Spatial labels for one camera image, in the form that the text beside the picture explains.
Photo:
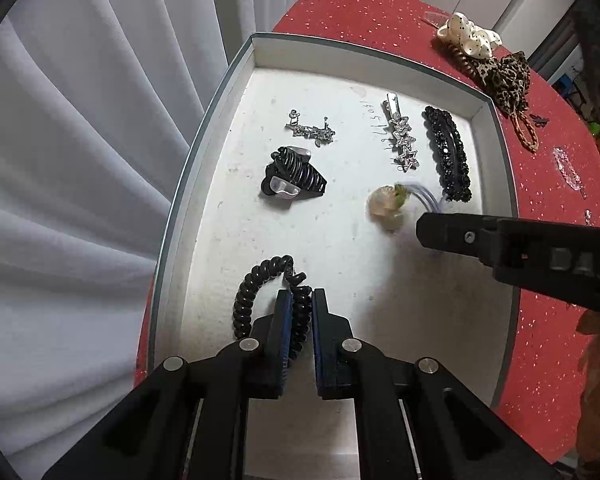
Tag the white shallow tray box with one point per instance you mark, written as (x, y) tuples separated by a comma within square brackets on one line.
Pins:
[(326, 96)]

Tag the black claw hair clip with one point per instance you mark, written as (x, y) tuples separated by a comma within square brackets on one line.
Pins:
[(290, 175)]

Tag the leopard print scrunchie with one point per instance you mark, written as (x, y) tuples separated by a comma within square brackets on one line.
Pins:
[(507, 81)]

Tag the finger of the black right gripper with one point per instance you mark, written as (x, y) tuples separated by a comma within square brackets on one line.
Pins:
[(557, 260)]

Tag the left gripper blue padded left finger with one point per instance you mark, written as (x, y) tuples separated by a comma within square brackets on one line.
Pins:
[(276, 346)]

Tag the black beaded barrette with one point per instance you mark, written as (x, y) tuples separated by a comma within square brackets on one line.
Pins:
[(449, 153)]

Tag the white polka dot scrunchie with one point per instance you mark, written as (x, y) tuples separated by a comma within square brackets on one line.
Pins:
[(472, 40)]

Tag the white curtain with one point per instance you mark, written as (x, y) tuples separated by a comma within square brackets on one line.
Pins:
[(99, 103)]

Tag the silver rhinestone hair clip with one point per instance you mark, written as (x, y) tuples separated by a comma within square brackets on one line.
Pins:
[(400, 131)]

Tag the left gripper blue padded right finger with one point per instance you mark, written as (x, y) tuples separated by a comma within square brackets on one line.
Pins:
[(329, 330)]

